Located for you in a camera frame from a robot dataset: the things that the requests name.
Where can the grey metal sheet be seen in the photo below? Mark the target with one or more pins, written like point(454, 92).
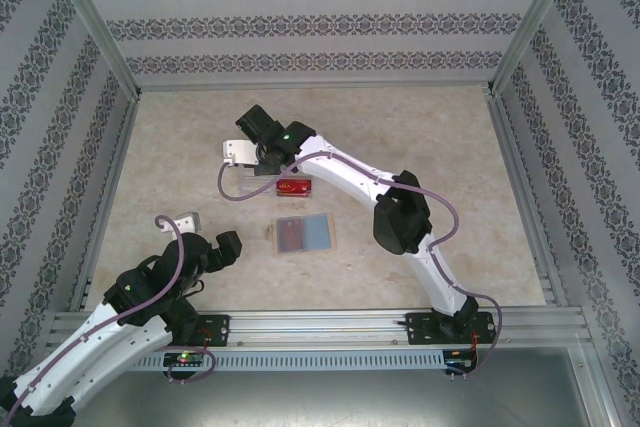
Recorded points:
point(320, 397)

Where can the aluminium frame post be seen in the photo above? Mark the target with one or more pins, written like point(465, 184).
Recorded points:
point(535, 17)
point(90, 17)

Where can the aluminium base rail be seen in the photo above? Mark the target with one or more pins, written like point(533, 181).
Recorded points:
point(320, 329)

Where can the red card with white lettering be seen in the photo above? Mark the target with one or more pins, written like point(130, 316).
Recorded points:
point(295, 188)

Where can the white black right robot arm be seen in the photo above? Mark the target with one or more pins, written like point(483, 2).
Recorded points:
point(345, 167)

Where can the aluminium side rail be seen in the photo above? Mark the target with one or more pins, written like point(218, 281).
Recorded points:
point(107, 197)
point(525, 197)

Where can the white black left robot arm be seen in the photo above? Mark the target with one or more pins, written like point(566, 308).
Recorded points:
point(75, 347)

